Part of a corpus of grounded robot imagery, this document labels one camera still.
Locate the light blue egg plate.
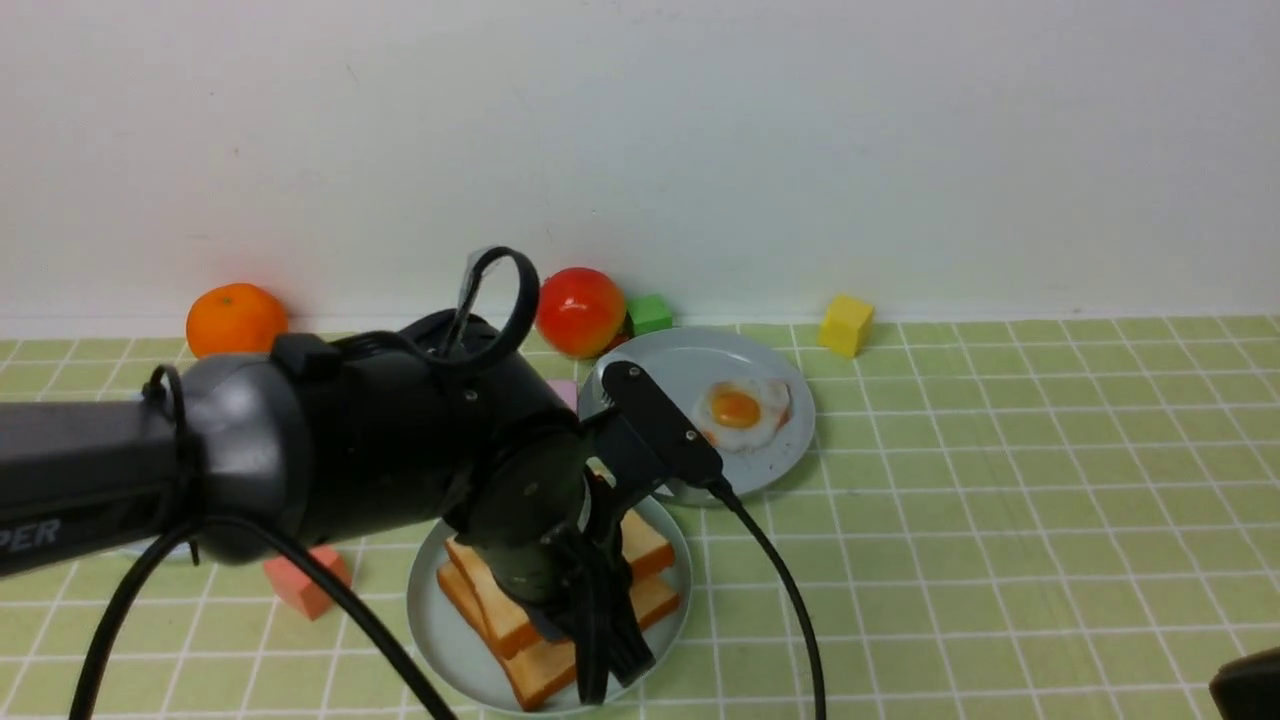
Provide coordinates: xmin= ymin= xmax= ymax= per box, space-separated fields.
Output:
xmin=577 ymin=328 xmax=817 ymax=496

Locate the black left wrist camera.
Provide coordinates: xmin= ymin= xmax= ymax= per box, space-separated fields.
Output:
xmin=596 ymin=360 xmax=730 ymax=495

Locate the orange mandarin fruit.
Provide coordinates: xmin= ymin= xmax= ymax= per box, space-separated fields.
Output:
xmin=186 ymin=283 xmax=291 ymax=359

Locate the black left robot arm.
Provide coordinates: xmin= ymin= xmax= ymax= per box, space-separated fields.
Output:
xmin=1 ymin=310 xmax=655 ymax=719

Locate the yellow cube block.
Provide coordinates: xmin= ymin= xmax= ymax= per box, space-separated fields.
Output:
xmin=817 ymin=293 xmax=876 ymax=359

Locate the pink cube block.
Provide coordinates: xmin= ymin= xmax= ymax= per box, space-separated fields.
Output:
xmin=548 ymin=379 xmax=579 ymax=413

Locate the fried egg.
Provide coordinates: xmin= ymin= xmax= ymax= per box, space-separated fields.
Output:
xmin=690 ymin=377 xmax=792 ymax=454

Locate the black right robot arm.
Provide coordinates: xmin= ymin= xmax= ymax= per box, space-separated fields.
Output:
xmin=1210 ymin=647 xmax=1280 ymax=720

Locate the red tomato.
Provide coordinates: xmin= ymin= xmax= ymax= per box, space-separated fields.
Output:
xmin=535 ymin=266 xmax=627 ymax=359

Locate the light blue front plate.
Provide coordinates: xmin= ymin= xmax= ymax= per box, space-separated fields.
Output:
xmin=406 ymin=500 xmax=692 ymax=719

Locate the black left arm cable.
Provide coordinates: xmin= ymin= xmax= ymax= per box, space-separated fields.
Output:
xmin=68 ymin=246 xmax=827 ymax=720

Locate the salmon red cube block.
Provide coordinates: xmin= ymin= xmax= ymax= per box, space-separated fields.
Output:
xmin=261 ymin=544 xmax=352 ymax=621

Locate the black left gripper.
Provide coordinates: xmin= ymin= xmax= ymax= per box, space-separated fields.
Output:
xmin=445 ymin=425 xmax=655 ymax=705

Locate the green cube block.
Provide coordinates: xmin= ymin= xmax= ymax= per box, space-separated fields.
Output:
xmin=627 ymin=293 xmax=675 ymax=337

